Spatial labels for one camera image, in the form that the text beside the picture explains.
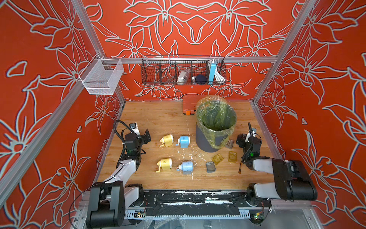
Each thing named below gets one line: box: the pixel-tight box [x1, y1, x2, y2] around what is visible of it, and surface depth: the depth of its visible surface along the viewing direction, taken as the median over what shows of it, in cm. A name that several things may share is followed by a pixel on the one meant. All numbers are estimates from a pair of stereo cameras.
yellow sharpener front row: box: [155, 158, 173, 173], surface depth 81 cm
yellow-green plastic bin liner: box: [195, 95, 238, 150], surface depth 82 cm
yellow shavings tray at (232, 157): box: [227, 150, 238, 164], surface depth 89 cm
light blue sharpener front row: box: [176, 161, 194, 176], surface depth 79 cm
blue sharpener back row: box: [175, 135, 191, 149], surface depth 90 cm
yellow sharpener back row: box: [159, 134, 174, 147], surface depth 91 cm
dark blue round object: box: [195, 74, 207, 85], surface depth 97 cm
